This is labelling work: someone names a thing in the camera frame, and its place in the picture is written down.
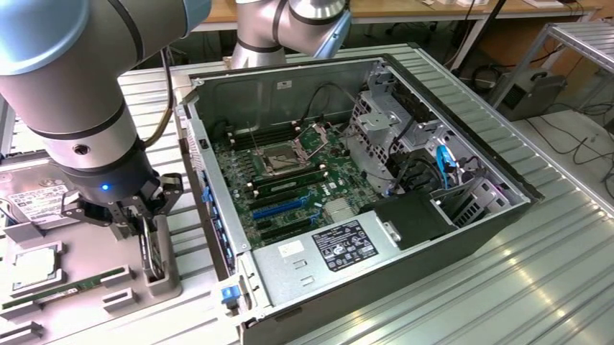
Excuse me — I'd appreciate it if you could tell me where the open black PC case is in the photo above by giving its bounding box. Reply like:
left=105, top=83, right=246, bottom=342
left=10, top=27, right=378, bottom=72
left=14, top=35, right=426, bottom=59
left=165, top=53, right=545, bottom=345

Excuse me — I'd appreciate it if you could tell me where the silver disk bay cage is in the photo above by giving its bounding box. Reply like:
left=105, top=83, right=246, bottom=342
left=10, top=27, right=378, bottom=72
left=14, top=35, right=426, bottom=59
left=348, top=89, right=461, bottom=197

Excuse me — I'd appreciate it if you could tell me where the aluminium slat table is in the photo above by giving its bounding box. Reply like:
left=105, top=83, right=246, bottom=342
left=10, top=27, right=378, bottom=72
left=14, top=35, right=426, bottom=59
left=488, top=22, right=614, bottom=111

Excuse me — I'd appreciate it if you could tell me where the grey power supply unit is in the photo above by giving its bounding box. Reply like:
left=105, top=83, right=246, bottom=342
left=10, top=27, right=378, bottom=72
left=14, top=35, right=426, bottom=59
left=250, top=211, right=404, bottom=306

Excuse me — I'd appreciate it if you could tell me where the blue SATA wire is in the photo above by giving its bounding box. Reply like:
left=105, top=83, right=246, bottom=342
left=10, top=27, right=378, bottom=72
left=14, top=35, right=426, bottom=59
left=434, top=144, right=457, bottom=190

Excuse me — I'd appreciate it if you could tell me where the green motherboard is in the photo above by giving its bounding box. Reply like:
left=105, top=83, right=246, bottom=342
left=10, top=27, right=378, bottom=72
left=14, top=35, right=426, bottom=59
left=209, top=120, right=384, bottom=249

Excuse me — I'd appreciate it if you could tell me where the thin locking lever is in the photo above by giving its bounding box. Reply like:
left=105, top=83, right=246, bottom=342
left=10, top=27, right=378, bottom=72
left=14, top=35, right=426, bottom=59
left=245, top=121, right=264, bottom=154

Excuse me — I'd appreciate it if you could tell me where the CPU socket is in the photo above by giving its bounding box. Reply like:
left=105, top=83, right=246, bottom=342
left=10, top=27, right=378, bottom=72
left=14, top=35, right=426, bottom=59
left=257, top=142, right=304, bottom=178

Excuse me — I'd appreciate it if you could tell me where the black expansion slot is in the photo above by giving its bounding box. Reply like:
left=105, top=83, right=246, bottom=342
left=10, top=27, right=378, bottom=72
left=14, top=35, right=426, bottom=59
left=257, top=218, right=313, bottom=242

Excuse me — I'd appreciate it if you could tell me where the metal socket cover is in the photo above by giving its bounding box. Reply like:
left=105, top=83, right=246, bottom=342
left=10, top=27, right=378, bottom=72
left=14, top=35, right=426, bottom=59
left=290, top=123, right=332, bottom=158

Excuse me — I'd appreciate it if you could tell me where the grey parts rack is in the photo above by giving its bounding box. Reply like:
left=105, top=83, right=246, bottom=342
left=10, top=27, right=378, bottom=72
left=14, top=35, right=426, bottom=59
left=0, top=211, right=184, bottom=345

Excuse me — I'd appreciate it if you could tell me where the silver CPU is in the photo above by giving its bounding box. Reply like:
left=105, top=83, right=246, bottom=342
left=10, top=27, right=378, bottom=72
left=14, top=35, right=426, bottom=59
left=9, top=247, right=61, bottom=289

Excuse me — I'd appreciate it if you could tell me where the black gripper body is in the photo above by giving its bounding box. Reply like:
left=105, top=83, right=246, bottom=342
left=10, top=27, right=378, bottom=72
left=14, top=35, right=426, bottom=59
left=59, top=150, right=160, bottom=213

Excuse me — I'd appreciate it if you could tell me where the silver hard disk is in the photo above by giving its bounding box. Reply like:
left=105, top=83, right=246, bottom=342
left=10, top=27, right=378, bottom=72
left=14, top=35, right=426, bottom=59
left=0, top=157, right=83, bottom=231

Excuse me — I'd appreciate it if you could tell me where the wooden desk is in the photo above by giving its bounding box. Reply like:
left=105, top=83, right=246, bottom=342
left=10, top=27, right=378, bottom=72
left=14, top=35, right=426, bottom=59
left=189, top=0, right=604, bottom=71

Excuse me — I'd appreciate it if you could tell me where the silver chipset heatsink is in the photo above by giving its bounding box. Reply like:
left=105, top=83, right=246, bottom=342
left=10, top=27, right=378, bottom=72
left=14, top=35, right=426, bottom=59
left=321, top=200, right=360, bottom=219

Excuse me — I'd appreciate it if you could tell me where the coiled black cable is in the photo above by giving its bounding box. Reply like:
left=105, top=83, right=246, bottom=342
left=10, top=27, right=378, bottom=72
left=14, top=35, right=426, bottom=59
left=471, top=65, right=503, bottom=91

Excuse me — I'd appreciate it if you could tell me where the grey box with handle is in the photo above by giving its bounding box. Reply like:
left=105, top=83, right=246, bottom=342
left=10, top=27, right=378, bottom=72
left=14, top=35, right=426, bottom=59
left=496, top=71, right=568, bottom=122

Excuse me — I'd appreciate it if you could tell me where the blue case latch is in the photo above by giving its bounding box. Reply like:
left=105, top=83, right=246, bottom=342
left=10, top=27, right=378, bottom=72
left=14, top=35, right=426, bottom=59
left=220, top=285, right=240, bottom=307

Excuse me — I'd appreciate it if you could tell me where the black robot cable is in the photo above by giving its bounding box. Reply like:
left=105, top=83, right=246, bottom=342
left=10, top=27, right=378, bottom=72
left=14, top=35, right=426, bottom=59
left=141, top=46, right=177, bottom=148

